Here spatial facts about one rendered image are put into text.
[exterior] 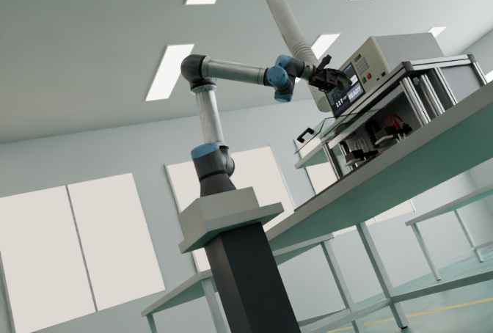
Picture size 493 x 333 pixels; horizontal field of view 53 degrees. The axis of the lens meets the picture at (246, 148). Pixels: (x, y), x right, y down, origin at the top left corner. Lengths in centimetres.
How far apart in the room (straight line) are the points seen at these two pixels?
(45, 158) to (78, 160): 39
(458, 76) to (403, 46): 27
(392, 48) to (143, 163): 505
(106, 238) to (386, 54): 488
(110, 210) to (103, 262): 68
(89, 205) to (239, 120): 262
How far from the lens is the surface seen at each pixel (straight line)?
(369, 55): 227
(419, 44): 243
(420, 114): 204
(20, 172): 668
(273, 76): 192
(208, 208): 178
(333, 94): 248
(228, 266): 178
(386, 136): 213
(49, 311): 625
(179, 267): 656
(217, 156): 193
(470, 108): 147
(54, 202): 655
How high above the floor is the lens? 42
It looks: 17 degrees up
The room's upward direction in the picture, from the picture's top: 20 degrees counter-clockwise
